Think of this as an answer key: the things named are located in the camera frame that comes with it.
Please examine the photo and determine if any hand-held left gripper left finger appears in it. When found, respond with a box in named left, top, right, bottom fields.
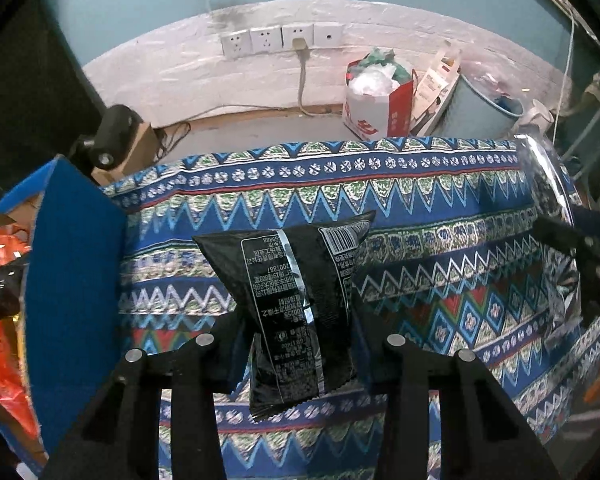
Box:
left=42, top=310, right=248, bottom=480

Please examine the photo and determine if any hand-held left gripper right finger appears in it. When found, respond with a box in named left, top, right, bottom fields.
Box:
left=352, top=310, right=563, bottom=480

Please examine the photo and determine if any large silver foil packet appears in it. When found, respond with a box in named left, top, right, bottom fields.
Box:
left=512, top=132, right=581, bottom=351

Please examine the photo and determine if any black snack packet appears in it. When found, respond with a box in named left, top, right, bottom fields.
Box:
left=192, top=210, right=376, bottom=421

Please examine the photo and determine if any blue cardboard box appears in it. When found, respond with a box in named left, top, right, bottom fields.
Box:
left=0, top=157, right=131, bottom=476

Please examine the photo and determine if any patterned blue tablecloth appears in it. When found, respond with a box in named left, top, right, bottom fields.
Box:
left=100, top=137, right=600, bottom=480

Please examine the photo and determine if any white plastic jug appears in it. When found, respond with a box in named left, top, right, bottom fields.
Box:
left=512, top=100, right=555, bottom=133

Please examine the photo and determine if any grey-blue round bin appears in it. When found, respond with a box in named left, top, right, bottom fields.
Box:
left=437, top=72, right=523, bottom=138

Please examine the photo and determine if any brown cardboard box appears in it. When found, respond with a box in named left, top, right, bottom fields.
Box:
left=92, top=122, right=161, bottom=186

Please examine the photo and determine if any white and red paper bag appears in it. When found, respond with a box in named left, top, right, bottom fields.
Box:
left=342, top=47, right=416, bottom=142

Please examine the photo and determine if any pile of orange packets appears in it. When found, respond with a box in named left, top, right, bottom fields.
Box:
left=0, top=225, right=41, bottom=441

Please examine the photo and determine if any black cylindrical device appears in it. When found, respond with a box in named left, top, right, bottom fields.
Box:
left=70, top=105, right=141, bottom=171

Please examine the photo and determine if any thin white cable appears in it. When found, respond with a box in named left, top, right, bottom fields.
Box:
left=552, top=7, right=578, bottom=133

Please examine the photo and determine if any black cable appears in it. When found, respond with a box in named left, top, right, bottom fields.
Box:
left=155, top=122, right=191, bottom=158

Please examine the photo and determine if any beige plug with cable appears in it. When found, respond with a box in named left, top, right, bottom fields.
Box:
left=292, top=37, right=343, bottom=116

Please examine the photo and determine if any white wall socket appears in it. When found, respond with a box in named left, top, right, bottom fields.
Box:
left=221, top=31, right=252, bottom=58
left=250, top=27, right=283, bottom=55
left=314, top=21, right=345, bottom=47
left=281, top=22, right=315, bottom=51

